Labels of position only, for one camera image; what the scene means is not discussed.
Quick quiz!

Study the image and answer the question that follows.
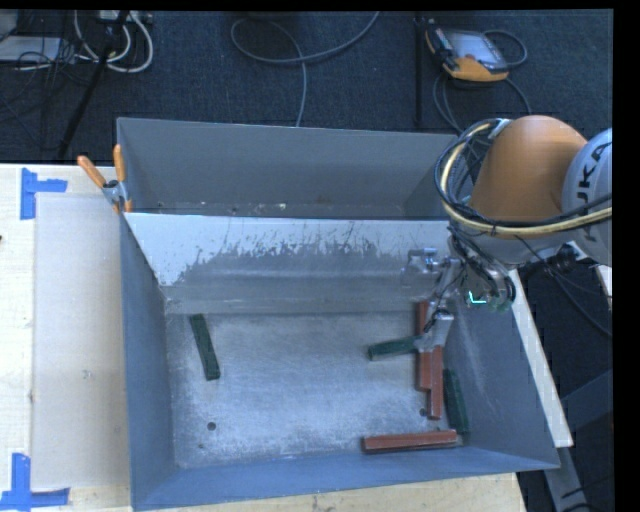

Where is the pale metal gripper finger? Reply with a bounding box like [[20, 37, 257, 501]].
[[400, 247, 448, 288], [414, 311, 455, 352]]

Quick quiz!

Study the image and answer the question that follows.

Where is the red-brown flat block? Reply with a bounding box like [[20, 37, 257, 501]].
[[415, 299, 433, 392], [426, 344, 446, 421], [360, 428, 461, 456]]

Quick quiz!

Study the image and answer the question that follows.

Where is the dark green flat block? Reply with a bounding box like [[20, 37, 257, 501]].
[[188, 313, 222, 382], [442, 368, 472, 436], [367, 335, 425, 362]]

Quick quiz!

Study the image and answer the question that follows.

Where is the grey metal bin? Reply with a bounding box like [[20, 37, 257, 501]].
[[115, 117, 562, 512]]

